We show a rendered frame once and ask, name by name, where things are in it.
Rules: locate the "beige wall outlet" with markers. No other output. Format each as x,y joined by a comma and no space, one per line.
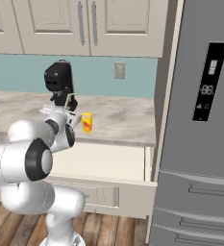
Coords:
119,70

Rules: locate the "grey fridge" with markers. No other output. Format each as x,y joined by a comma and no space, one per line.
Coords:
196,144

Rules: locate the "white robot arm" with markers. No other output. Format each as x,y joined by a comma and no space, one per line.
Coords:
17,166

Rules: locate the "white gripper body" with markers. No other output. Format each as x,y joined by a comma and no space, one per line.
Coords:
52,110

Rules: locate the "yellow smoothie cup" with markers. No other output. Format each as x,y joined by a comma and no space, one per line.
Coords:
86,123

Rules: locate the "black coffee machine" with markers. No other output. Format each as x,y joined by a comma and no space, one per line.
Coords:
58,80

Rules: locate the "cream drawer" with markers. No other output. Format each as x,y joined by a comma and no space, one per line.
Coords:
116,189

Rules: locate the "pale yellow-green straw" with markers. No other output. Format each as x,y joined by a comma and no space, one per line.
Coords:
67,101

